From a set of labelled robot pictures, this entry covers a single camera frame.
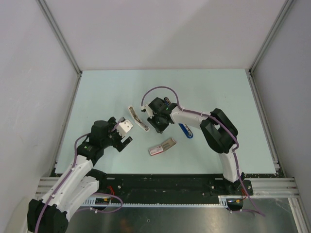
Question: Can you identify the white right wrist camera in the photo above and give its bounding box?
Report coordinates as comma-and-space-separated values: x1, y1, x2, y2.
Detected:
140, 103, 154, 118

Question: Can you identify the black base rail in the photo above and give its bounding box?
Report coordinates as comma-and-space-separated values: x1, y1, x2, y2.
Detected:
98, 174, 254, 203

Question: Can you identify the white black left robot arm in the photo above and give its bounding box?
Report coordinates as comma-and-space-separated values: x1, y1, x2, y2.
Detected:
27, 117, 133, 233

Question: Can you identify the red white staple box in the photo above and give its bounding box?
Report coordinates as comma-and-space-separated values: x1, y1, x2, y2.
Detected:
148, 145, 164, 156

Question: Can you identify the aluminium frame post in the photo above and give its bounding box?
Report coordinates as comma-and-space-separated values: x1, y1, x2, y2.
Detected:
248, 0, 296, 74
36, 0, 82, 74

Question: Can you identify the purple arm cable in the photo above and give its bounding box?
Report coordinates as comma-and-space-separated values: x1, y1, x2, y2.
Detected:
141, 86, 266, 217
33, 118, 123, 233

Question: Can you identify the blue and black stapler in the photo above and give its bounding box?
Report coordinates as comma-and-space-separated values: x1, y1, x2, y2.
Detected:
164, 97, 193, 139

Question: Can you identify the aluminium frame post left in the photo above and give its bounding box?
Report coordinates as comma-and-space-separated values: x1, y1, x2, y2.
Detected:
36, 0, 82, 74

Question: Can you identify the aluminium frame crossbar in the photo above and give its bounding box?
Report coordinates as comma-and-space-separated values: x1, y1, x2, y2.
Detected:
35, 177, 299, 198

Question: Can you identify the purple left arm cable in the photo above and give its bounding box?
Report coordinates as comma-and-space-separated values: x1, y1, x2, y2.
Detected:
33, 118, 123, 233

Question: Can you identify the aluminium frame post right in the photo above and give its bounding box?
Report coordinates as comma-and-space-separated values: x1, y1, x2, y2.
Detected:
248, 0, 296, 74

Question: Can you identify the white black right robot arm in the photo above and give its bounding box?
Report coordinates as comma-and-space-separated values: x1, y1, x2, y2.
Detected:
141, 98, 242, 195

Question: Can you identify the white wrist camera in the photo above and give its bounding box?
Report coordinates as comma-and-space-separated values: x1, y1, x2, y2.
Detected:
116, 117, 133, 137
140, 103, 154, 118

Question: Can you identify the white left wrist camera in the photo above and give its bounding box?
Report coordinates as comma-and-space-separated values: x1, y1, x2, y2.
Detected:
116, 117, 133, 137

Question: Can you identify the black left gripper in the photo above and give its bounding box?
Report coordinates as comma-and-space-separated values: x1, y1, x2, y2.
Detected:
101, 117, 132, 151

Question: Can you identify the white slotted cable duct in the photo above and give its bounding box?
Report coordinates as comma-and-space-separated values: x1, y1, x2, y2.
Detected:
81, 197, 227, 208

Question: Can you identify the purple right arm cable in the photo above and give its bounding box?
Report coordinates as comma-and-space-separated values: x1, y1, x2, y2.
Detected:
141, 86, 266, 217

